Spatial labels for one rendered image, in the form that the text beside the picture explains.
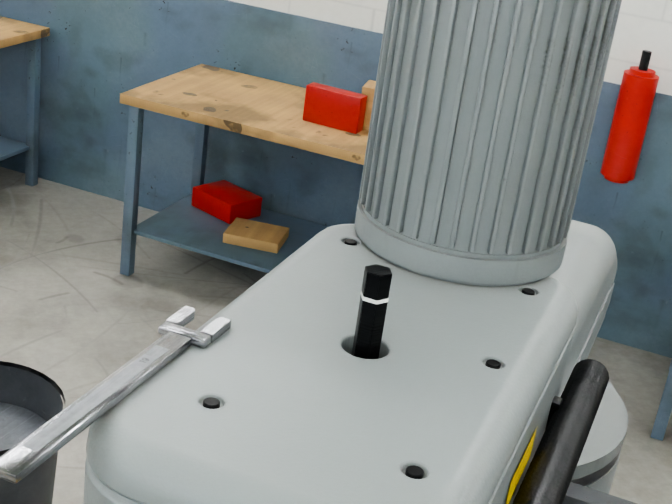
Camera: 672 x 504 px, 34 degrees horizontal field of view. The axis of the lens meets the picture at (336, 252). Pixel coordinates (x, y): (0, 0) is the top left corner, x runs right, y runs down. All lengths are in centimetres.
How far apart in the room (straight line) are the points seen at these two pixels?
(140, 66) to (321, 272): 497
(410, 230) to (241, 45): 464
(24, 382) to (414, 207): 244
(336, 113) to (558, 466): 396
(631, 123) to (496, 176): 400
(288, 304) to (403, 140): 18
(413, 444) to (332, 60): 470
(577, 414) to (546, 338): 10
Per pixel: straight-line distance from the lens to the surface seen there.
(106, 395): 74
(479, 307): 94
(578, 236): 152
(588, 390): 103
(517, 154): 94
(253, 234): 515
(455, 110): 92
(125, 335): 478
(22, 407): 334
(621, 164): 498
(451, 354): 85
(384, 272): 81
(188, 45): 572
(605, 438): 146
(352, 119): 477
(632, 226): 520
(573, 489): 120
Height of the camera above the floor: 228
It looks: 23 degrees down
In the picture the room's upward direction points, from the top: 8 degrees clockwise
